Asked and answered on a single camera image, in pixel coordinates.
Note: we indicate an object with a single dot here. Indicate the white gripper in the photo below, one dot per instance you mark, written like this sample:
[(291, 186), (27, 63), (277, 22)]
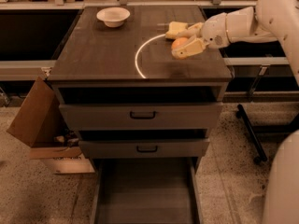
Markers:
[(214, 32)]

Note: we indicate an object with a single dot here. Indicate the orange fruit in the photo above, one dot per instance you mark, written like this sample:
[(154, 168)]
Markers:
[(179, 42)]

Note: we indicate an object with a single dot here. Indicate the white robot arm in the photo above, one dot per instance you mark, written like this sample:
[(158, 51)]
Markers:
[(269, 20)]

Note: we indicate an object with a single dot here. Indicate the top grey drawer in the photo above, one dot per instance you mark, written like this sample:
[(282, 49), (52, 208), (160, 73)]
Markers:
[(140, 117)]

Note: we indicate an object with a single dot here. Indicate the grey drawer cabinet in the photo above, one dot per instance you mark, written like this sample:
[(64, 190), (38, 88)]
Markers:
[(133, 65)]

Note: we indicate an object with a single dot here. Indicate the middle grey drawer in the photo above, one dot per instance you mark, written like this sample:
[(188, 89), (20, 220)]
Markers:
[(144, 148)]

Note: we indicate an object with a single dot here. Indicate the bottom grey open drawer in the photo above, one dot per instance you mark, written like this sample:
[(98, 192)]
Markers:
[(146, 191)]

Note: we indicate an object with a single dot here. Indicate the yellow sponge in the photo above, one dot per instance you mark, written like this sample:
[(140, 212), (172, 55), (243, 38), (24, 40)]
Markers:
[(174, 28)]

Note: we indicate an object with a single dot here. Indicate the white ceramic bowl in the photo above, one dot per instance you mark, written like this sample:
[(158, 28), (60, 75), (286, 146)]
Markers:
[(113, 17)]

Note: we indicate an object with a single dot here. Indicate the black rolling stand base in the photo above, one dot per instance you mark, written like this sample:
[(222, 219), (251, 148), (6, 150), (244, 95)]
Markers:
[(264, 129)]

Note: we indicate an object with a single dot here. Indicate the open cardboard box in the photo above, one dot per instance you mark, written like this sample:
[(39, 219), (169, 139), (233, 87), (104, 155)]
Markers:
[(40, 126)]

